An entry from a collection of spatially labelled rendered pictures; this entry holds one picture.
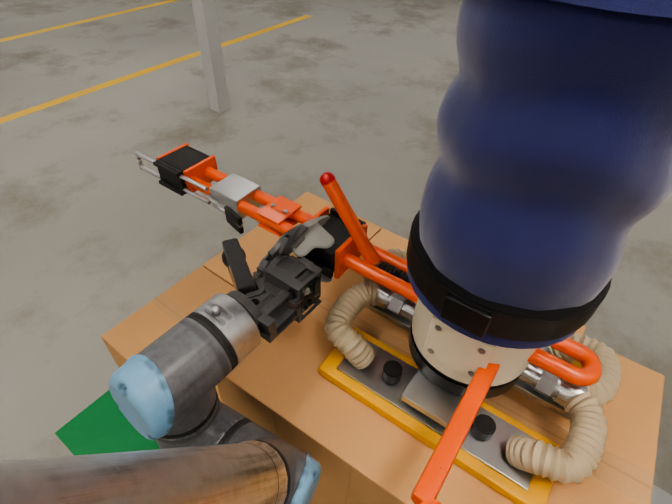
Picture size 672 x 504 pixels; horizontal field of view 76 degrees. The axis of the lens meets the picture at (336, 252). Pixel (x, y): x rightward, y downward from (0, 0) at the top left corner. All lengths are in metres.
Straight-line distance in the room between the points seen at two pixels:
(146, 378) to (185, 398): 0.05
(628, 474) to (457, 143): 0.52
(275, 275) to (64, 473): 0.37
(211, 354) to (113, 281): 1.98
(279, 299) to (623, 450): 0.52
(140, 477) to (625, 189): 0.39
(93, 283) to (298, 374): 1.93
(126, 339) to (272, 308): 0.95
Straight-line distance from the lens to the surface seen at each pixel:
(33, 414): 2.16
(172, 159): 0.89
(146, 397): 0.51
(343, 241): 0.67
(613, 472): 0.74
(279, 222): 0.71
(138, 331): 1.49
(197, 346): 0.53
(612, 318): 2.57
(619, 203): 0.41
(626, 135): 0.37
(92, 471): 0.31
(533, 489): 0.66
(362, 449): 0.64
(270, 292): 0.60
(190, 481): 0.37
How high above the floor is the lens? 1.66
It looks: 43 degrees down
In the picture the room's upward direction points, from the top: 3 degrees clockwise
